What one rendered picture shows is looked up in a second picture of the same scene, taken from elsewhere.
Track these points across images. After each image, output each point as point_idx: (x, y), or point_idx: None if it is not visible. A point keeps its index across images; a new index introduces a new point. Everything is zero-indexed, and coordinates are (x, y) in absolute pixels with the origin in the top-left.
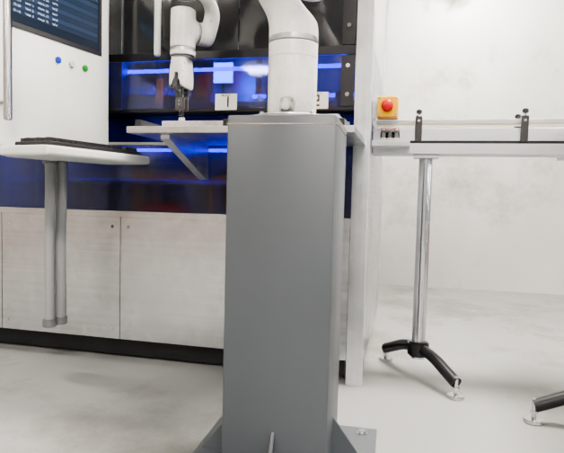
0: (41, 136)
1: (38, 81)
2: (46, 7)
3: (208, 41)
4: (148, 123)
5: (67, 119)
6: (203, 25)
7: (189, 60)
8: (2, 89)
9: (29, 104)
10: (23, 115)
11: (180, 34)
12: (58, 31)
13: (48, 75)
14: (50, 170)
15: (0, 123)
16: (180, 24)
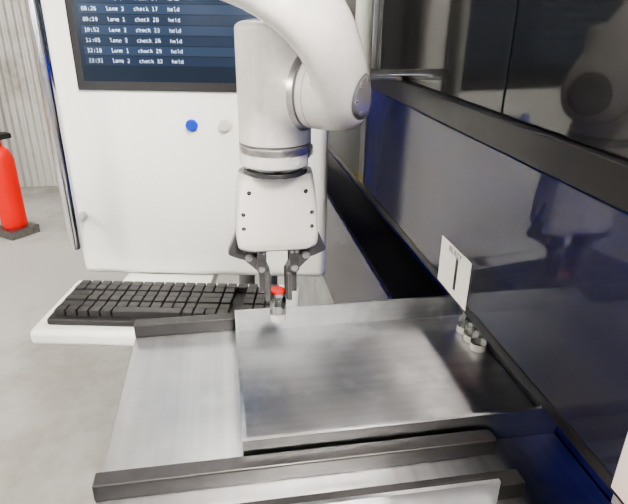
0: (170, 253)
1: (154, 169)
2: (155, 34)
3: (325, 123)
4: (172, 326)
5: (221, 223)
6: (304, 73)
7: (273, 181)
8: (90, 193)
9: (141, 209)
10: (133, 226)
11: (239, 113)
12: (187, 71)
13: (175, 156)
14: (241, 278)
15: (95, 241)
16: (237, 83)
